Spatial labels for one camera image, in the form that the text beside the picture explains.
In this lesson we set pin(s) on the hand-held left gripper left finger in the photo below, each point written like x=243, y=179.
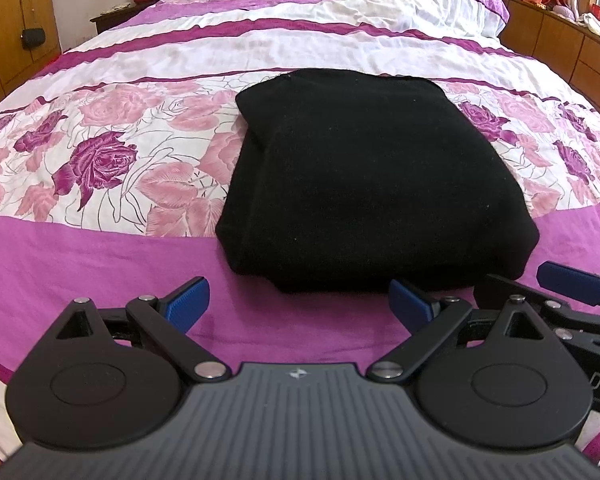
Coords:
x=187, y=302

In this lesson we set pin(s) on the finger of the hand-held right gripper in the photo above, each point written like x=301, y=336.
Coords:
x=490, y=287
x=570, y=281

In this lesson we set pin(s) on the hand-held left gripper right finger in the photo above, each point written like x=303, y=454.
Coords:
x=410, y=305

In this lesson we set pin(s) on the black button cardigan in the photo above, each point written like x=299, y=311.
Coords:
x=370, y=175

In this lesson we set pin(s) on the purple floral bedspread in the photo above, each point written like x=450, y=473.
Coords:
x=130, y=240

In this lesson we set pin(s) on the wooden side cabinet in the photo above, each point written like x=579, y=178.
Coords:
x=560, y=45

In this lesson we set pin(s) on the white crumpled cloth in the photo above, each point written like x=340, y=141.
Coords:
x=592, y=24

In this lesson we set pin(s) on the dark wooden nightstand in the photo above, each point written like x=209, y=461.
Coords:
x=117, y=20

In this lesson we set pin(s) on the black hanging pouch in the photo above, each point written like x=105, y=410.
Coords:
x=33, y=39

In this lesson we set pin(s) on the wooden wardrobe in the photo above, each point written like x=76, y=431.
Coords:
x=5, y=20

